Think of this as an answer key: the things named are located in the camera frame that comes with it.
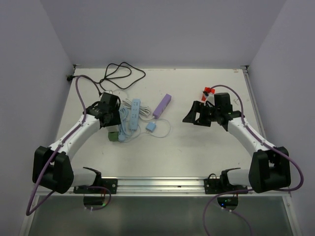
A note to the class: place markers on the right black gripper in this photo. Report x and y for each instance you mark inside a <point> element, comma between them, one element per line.
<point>199,107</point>

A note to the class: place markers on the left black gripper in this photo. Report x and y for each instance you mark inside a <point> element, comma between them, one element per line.
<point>115,121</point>

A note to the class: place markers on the red cube socket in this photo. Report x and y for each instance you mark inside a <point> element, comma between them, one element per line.
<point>208,92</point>

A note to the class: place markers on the blue power strip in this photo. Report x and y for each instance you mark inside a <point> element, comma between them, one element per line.
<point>134,115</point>

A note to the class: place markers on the purple USB power strip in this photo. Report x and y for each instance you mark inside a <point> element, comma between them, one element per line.
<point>161,106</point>

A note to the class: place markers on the blue USB charger plug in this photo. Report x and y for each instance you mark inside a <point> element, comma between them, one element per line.
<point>151,126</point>

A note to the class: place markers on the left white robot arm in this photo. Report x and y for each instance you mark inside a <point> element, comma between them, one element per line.
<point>52,167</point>

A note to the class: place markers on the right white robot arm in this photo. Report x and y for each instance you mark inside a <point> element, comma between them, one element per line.
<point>269,168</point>

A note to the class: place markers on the white charger plug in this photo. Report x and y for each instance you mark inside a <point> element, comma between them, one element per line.
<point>113,128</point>

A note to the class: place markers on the green power strip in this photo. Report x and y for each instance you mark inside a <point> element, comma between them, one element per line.
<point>113,136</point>

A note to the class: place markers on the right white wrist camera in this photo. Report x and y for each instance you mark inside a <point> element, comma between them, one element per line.
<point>208,94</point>

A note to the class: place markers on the aluminium right side rail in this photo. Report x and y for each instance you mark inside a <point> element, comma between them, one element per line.
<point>253,101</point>

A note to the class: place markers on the aluminium rail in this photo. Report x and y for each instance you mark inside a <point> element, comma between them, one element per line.
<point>159,186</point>
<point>253,101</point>

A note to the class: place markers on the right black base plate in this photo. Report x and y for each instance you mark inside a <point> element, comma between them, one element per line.
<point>216,185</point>

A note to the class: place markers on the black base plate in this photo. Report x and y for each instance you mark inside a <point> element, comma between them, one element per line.
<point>111,184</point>
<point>216,185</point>

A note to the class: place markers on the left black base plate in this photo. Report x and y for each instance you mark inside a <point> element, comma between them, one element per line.
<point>111,184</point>

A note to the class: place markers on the aluminium front rail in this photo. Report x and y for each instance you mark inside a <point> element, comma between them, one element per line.
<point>159,186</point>

